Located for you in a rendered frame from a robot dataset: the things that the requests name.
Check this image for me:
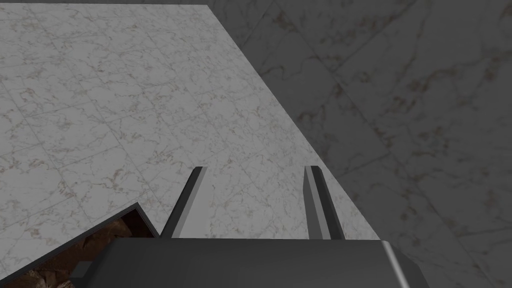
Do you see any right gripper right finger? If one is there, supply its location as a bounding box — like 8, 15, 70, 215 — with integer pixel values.
302, 165, 347, 241

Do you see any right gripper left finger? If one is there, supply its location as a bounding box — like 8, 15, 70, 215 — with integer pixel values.
160, 166, 209, 240

